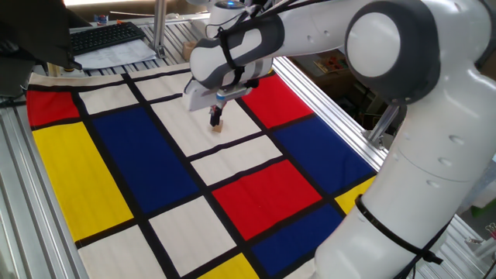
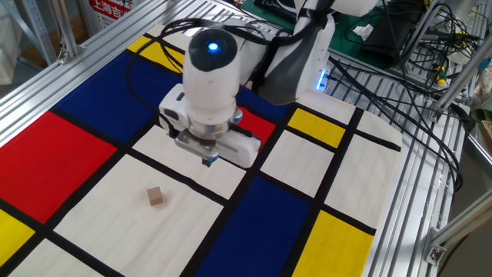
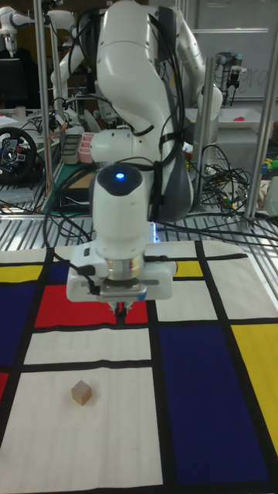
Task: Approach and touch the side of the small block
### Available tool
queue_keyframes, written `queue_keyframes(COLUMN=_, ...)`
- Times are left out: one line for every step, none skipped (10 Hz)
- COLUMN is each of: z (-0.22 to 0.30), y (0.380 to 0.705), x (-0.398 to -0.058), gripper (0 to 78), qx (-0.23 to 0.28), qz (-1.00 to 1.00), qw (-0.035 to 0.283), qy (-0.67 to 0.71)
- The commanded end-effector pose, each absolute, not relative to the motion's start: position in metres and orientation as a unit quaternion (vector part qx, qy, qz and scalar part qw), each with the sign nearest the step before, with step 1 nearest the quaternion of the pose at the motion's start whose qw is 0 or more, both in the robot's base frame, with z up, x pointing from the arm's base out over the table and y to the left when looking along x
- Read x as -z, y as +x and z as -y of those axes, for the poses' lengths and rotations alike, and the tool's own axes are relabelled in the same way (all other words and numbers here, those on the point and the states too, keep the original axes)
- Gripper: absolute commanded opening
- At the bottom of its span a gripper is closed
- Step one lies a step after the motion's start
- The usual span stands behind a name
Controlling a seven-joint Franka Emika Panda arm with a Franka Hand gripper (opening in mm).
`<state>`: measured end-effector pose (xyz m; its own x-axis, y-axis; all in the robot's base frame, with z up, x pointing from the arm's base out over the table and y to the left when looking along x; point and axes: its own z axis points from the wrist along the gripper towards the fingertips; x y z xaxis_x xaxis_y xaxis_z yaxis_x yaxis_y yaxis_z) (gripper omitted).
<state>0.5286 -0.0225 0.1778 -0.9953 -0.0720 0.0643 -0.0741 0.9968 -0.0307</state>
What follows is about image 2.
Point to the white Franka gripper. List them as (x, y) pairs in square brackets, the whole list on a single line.
[(242, 152)]

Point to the small wooden block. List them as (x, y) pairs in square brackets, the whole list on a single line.
[(155, 197)]

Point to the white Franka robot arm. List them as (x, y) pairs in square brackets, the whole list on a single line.
[(211, 88)]

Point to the Mondrian pattern cloth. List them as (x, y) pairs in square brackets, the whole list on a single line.
[(115, 231)]

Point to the green mat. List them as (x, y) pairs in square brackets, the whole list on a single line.
[(346, 42)]

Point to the crumpled white paper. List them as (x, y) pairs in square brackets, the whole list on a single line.
[(363, 31)]

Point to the black pouch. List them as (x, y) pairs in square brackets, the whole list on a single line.
[(388, 38)]

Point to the red white sign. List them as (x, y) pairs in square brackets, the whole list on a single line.
[(109, 11)]

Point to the yellow green screwdriver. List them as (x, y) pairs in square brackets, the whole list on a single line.
[(441, 76)]

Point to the flange bracket with blue cap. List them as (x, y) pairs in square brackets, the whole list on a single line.
[(238, 115)]

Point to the aluminium beam with bracket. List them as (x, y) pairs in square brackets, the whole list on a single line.
[(457, 227)]

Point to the aluminium frame post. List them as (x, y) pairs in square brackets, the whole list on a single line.
[(461, 75)]

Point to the perforated steel rack post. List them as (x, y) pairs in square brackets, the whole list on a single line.
[(38, 31)]

